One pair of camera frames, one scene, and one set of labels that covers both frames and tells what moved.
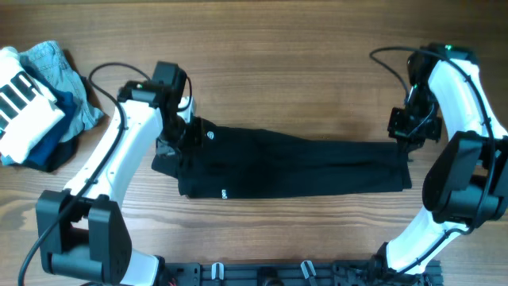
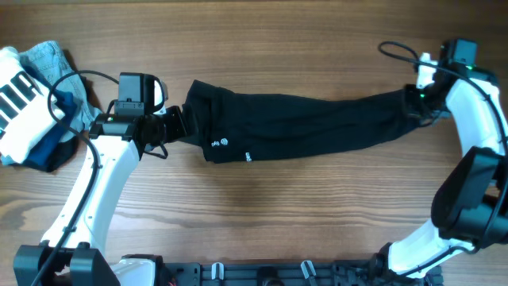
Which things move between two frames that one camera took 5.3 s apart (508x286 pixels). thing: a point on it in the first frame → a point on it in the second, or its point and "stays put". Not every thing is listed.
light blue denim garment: (50, 59) stays put
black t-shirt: (216, 160) → (240, 126)
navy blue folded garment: (56, 153) stays put
